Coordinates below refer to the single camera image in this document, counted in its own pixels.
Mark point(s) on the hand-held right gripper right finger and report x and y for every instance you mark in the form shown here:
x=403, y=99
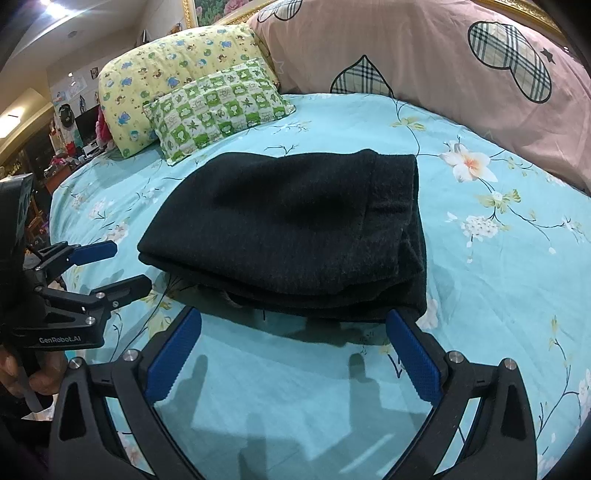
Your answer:
x=415, y=355

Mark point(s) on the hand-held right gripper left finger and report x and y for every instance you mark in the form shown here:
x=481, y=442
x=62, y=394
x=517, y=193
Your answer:
x=175, y=355

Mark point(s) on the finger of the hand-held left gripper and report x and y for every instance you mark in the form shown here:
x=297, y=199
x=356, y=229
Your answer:
x=129, y=286
x=94, y=252

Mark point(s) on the black pants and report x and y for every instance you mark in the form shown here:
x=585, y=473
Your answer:
x=277, y=230

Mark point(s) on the person's left forearm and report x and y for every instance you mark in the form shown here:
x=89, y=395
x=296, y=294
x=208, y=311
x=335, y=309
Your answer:
x=18, y=443

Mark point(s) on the person's left hand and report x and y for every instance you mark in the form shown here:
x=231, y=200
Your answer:
x=46, y=378

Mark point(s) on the blue floral bed sheet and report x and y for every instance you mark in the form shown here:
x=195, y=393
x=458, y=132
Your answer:
x=485, y=300

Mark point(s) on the pink cloth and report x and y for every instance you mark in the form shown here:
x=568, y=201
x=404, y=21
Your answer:
x=102, y=127

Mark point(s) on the black monitor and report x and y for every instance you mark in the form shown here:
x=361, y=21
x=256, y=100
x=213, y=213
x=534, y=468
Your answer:
x=87, y=124

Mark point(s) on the black cap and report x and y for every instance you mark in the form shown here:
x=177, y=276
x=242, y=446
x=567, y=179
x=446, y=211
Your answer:
x=66, y=115

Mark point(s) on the ceiling light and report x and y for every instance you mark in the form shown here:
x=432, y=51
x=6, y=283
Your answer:
x=13, y=119

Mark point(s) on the green checked pillow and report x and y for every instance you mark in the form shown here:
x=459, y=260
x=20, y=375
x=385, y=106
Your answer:
x=217, y=106

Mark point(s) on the yellow printed pillow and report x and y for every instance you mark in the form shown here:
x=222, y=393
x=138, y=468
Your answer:
x=152, y=69

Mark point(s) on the pink quilt with plaid hearts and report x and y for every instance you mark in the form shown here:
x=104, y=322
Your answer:
x=438, y=60

